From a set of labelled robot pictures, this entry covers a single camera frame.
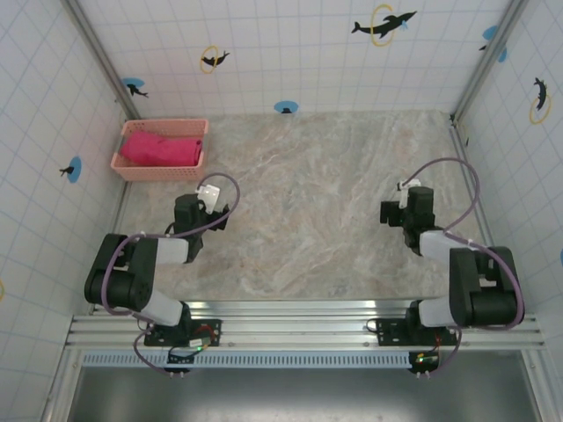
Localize pink perforated plastic basket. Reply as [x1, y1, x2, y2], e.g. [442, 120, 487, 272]
[109, 118, 210, 183]

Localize aluminium mounting rail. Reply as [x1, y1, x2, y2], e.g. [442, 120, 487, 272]
[64, 299, 546, 353]

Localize white slotted cable duct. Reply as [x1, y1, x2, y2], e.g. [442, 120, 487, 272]
[80, 351, 417, 368]

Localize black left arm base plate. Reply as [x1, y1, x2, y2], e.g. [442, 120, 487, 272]
[143, 316, 223, 349]

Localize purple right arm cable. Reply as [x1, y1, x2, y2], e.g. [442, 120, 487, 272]
[406, 156, 527, 380]

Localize aluminium corner post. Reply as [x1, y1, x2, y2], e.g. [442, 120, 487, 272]
[451, 0, 530, 125]
[64, 0, 138, 116]

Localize small dolphin yellow ring sticker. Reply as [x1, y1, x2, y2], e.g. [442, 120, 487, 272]
[200, 45, 231, 74]

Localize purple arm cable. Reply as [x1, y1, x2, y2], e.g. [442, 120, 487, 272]
[406, 156, 527, 380]
[100, 172, 243, 380]

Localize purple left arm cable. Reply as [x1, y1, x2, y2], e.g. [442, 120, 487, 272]
[100, 172, 243, 380]

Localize pink corduroy long pants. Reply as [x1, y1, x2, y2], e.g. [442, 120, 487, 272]
[120, 130, 204, 168]

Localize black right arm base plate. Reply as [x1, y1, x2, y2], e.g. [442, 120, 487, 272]
[376, 317, 459, 349]

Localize large dolphin yellow ring sticker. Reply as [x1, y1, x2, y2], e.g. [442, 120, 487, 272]
[350, 4, 419, 47]

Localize upright dolphin yellow ring sticker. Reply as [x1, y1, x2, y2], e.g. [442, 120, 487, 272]
[528, 76, 553, 126]

